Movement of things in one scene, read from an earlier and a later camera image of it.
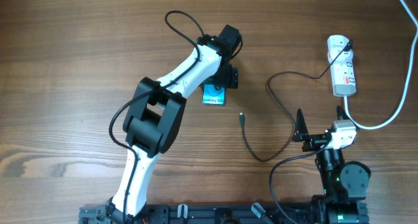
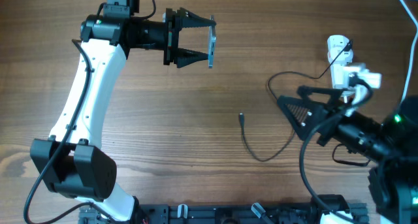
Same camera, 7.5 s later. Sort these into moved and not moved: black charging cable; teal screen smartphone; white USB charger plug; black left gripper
Moved: black left gripper; teal screen smartphone
Not moved: white USB charger plug; black charging cable
